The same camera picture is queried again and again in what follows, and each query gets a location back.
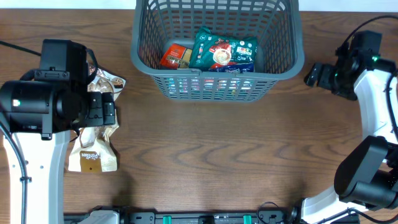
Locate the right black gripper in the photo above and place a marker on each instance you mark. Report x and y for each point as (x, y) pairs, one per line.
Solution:
(320, 76)

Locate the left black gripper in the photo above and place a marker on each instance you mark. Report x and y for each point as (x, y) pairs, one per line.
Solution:
(108, 108)

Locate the colourful tissue pack strip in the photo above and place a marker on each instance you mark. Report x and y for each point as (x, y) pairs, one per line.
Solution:
(233, 68)

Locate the green Nescafe coffee bag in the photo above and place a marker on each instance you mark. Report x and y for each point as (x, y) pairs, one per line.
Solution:
(214, 51)

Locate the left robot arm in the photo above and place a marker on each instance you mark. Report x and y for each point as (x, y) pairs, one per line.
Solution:
(36, 119)

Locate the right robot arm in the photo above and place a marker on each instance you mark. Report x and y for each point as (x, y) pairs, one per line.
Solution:
(367, 179)

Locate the upper brown snack pouch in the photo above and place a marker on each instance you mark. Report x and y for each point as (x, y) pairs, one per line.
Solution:
(106, 82)

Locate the lower beige snack pouch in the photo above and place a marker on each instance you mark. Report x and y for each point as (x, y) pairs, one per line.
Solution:
(92, 151)

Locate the grey plastic basket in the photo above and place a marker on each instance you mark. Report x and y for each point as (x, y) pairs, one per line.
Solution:
(276, 25)

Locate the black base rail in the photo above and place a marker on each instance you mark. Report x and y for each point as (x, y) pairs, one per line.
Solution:
(123, 215)

